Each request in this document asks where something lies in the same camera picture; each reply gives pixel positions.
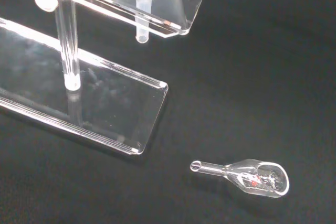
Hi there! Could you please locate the glass weighing funnel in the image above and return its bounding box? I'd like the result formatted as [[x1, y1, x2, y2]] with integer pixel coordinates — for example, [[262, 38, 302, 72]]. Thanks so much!
[[190, 158, 290, 198]]

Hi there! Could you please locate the black bench cloth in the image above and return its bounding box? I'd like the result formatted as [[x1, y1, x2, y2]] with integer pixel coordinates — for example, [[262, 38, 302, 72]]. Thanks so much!
[[0, 0, 336, 224]]

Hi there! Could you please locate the clear acrylic funnel stand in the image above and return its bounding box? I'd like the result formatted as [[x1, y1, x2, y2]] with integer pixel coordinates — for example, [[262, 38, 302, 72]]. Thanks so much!
[[0, 0, 214, 155]]

